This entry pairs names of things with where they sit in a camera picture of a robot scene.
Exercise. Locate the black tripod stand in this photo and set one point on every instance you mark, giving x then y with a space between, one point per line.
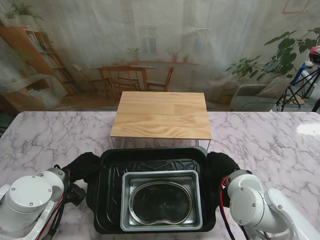
290 95

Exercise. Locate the wooden shelf with white frame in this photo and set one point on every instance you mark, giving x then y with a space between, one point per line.
162 115

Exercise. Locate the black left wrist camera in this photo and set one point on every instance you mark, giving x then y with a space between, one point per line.
75 194

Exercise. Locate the silver rectangular baking tray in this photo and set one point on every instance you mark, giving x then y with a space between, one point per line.
130 200

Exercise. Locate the large black baking tray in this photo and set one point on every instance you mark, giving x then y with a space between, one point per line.
110 175

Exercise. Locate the blue board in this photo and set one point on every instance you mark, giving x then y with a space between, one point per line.
297 75

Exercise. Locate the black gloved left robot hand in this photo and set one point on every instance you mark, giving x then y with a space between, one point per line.
82 166

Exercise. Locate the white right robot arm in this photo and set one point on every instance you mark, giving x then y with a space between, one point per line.
260 202

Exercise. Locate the printed room scene backdrop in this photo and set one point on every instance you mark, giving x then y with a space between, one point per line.
100 37

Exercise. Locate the kidney-shaped steel tray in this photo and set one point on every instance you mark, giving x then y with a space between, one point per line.
160 203

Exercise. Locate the pink and red item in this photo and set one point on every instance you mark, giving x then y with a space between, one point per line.
315 51

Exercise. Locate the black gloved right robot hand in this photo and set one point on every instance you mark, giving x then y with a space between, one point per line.
222 170

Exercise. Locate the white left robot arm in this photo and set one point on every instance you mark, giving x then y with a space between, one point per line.
27 200

